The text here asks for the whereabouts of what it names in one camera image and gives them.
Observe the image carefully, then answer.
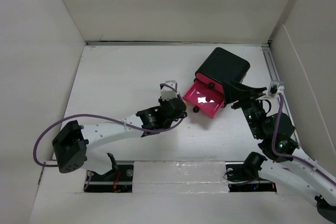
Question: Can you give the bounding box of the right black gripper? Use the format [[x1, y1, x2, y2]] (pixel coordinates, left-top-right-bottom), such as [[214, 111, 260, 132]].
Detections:
[[220, 79, 266, 138]]

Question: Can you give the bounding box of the pink drawer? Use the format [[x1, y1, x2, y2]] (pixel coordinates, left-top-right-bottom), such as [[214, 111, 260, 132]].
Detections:
[[195, 72, 224, 94], [183, 80, 225, 119]]

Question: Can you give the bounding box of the black drawer organizer box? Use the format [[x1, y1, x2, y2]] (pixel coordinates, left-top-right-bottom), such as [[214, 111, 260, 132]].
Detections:
[[195, 47, 250, 83]]

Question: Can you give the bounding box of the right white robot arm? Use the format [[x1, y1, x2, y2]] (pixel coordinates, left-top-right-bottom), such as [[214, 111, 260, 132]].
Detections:
[[222, 81, 335, 223]]

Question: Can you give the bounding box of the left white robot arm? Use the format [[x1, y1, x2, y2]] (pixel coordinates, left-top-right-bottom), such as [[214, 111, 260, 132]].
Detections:
[[52, 98, 187, 180]]

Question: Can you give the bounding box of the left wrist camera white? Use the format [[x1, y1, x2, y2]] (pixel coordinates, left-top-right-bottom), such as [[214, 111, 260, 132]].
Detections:
[[160, 80, 179, 101]]

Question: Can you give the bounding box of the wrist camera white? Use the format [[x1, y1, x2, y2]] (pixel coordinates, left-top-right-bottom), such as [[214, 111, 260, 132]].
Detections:
[[160, 80, 179, 101], [267, 80, 285, 98]]

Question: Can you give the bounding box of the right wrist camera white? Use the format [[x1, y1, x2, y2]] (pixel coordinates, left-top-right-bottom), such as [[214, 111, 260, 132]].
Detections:
[[267, 80, 285, 98]]

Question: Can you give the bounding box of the aluminium rail back edge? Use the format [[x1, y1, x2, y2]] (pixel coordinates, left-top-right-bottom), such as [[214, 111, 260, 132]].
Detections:
[[86, 40, 268, 46]]

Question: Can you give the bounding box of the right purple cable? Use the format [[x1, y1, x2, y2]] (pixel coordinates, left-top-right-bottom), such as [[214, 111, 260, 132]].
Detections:
[[271, 92, 336, 185]]

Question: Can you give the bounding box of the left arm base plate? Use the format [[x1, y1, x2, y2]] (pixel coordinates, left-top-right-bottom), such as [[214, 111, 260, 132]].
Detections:
[[83, 161, 134, 193]]

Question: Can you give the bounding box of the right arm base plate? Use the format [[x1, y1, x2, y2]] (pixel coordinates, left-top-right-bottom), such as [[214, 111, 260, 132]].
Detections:
[[223, 162, 277, 193]]

